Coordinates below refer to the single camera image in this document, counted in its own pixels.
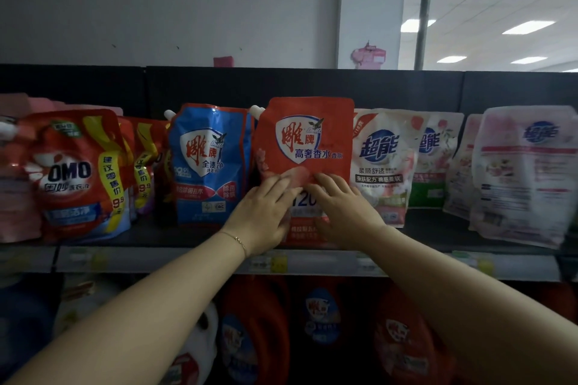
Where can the person's right hand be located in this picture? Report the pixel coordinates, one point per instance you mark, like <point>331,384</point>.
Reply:
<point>350,218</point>

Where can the person's left hand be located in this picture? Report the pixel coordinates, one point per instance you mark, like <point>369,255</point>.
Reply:
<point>262,222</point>

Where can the blue Diao detergent pouch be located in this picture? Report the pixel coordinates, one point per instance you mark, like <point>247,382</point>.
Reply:
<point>203,199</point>

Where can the white Chaoneng detergent pouch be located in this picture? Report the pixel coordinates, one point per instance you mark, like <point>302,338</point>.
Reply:
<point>384,159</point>

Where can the rose green Chaoneng pouch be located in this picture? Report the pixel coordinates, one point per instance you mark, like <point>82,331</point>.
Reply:
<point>435,163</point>

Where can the white red Chaoneng pouch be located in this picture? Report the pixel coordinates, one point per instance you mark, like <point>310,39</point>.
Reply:
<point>458,181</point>

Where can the dark metal shelf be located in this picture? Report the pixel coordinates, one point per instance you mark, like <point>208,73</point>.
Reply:
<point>316,82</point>

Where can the person's left forearm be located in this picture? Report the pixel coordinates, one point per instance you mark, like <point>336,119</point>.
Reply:
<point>135,308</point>

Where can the person's right forearm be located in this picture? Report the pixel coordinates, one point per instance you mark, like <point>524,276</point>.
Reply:
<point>474,308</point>

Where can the white detergent jug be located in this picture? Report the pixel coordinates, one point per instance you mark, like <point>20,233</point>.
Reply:
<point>86,303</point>
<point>198,344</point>

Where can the blue detergent jug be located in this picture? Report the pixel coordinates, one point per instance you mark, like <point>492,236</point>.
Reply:
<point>22,321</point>

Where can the yellow price label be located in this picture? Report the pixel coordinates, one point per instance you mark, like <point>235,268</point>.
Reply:
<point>474,264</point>
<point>88,259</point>
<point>271,264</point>
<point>368,265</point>

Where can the pink bagged item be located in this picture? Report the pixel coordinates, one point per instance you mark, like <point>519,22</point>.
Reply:
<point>368,57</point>

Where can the pink sticky note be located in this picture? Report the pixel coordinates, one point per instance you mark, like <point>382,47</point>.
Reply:
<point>223,61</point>

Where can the grey vertical pole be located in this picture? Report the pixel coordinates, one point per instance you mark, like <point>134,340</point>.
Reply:
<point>424,5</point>

